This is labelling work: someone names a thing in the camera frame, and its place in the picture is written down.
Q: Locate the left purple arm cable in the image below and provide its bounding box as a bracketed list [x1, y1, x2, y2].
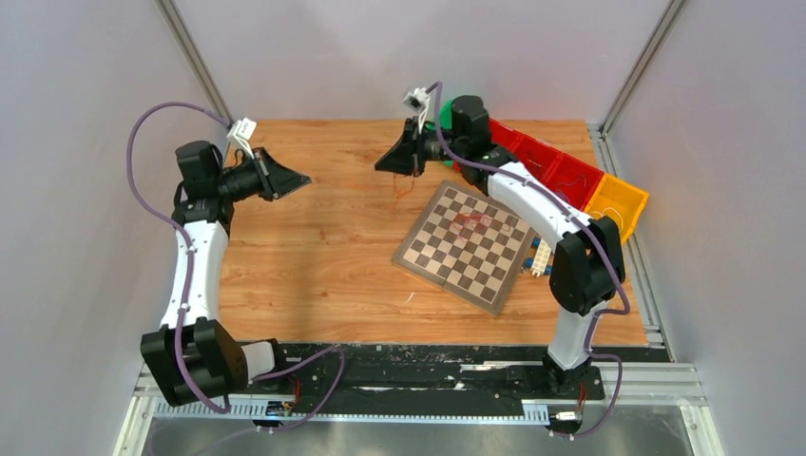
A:
[125, 102, 348, 435]

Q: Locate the aluminium frame rail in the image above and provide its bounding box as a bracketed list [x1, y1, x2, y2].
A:
[113, 362, 722, 455]

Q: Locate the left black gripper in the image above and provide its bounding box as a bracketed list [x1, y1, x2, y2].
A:
[217, 147, 313, 203]

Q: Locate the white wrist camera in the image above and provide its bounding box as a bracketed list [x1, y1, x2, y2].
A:
[226, 117, 258, 160]
[402, 87, 432, 132]

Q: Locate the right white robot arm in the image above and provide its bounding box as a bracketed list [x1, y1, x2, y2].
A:
[374, 85, 630, 397]

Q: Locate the green plastic bin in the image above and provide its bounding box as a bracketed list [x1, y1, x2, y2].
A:
[425, 99, 453, 166]

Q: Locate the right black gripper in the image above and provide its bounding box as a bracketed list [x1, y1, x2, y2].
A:
[374, 117, 465, 179]

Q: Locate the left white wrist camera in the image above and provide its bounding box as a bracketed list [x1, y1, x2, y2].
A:
[226, 117, 258, 160]

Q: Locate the red bin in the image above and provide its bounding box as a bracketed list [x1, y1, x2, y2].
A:
[512, 135, 561, 182]
[544, 154, 604, 210]
[489, 119, 523, 150]

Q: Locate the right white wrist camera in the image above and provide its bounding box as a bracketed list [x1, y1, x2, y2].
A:
[402, 87, 432, 132]

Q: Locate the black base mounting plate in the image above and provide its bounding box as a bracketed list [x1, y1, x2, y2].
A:
[226, 340, 672, 419]

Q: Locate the pink wire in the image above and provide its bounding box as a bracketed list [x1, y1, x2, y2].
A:
[462, 212, 499, 238]

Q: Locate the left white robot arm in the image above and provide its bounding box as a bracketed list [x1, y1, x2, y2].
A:
[140, 141, 312, 413]

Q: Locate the wooden chessboard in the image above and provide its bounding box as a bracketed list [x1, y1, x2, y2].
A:
[392, 180, 536, 315]

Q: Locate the white blue toy block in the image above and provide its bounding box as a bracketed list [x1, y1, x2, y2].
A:
[524, 237, 553, 277]

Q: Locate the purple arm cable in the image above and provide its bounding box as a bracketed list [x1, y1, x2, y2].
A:
[425, 81, 632, 440]
[125, 102, 348, 435]

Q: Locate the yellow plastic bin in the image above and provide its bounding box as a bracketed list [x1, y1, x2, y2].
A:
[584, 173, 649, 244]

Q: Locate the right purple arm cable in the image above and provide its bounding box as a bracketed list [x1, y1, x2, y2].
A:
[425, 81, 632, 440]

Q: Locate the red bin middle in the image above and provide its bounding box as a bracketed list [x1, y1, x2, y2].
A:
[512, 135, 561, 182]

